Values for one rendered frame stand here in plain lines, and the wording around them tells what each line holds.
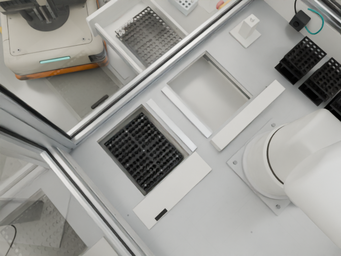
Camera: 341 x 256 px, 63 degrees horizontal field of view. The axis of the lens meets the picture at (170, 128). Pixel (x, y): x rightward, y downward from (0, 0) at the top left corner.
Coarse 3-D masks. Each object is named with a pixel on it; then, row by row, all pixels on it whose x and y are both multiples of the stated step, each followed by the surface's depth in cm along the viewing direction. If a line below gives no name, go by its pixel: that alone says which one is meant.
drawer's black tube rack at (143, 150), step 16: (144, 128) 99; (112, 144) 97; (128, 144) 100; (144, 144) 98; (160, 144) 98; (128, 160) 96; (144, 160) 99; (160, 160) 100; (176, 160) 100; (144, 176) 95; (160, 176) 95
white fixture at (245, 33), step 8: (248, 16) 98; (240, 24) 106; (248, 24) 97; (256, 24) 98; (232, 32) 105; (240, 32) 103; (248, 32) 100; (256, 32) 105; (240, 40) 104; (248, 40) 104
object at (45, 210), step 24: (0, 144) 47; (24, 144) 61; (0, 168) 40; (24, 168) 49; (48, 168) 63; (0, 192) 34; (24, 192) 41; (48, 192) 50; (72, 192) 65; (0, 216) 30; (24, 216) 35; (48, 216) 41; (72, 216) 51; (96, 216) 68; (0, 240) 27; (24, 240) 30; (48, 240) 35; (72, 240) 42; (96, 240) 53; (120, 240) 71
